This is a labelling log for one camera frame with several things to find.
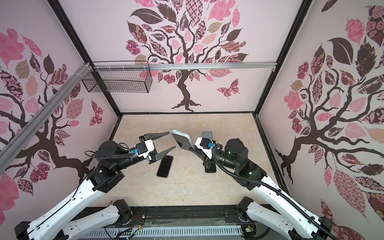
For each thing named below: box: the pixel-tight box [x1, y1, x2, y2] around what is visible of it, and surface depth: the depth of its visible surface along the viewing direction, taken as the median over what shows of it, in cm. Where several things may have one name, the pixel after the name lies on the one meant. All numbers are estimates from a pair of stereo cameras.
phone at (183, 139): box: [171, 129, 194, 149], surface depth 52 cm
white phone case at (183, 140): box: [171, 129, 195, 150], surface depth 52 cm
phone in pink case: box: [156, 155, 173, 178], surface depth 91 cm
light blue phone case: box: [202, 131, 213, 141], surface depth 109 cm
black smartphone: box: [205, 162, 217, 173], surface depth 91 cm
